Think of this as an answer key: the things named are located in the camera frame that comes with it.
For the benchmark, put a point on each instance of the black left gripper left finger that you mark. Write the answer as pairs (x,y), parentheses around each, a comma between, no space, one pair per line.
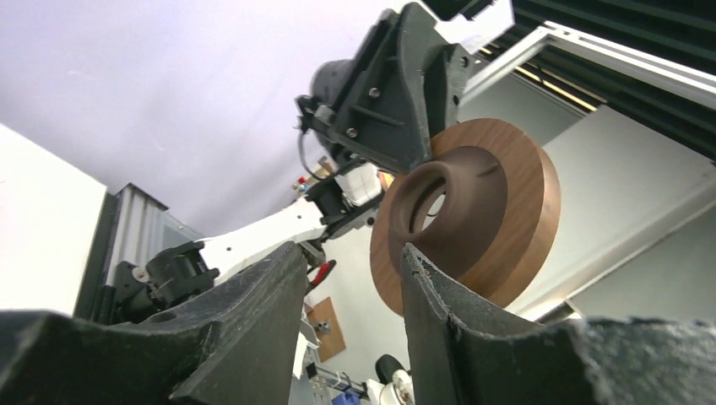
(247,331)

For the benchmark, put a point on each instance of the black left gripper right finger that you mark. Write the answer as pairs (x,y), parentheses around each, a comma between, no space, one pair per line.
(466,350)

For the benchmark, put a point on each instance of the aluminium rail frame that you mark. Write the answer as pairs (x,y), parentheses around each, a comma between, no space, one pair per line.
(132,227)

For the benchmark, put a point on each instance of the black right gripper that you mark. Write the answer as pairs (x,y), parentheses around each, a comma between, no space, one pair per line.
(386,103)

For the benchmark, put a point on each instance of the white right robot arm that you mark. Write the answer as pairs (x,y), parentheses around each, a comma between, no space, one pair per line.
(331,200)

